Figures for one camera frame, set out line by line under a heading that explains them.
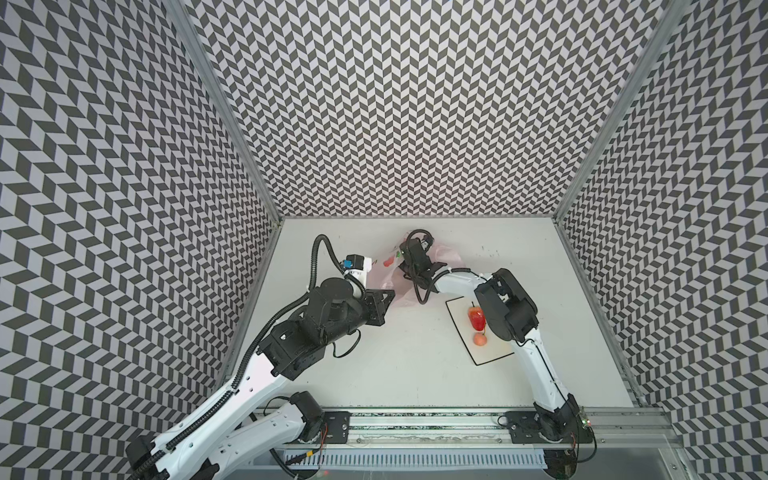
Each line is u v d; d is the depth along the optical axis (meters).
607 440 0.72
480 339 0.84
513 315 0.58
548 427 0.64
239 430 0.52
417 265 0.81
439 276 0.72
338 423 0.73
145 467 0.36
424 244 0.93
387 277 0.71
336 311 0.48
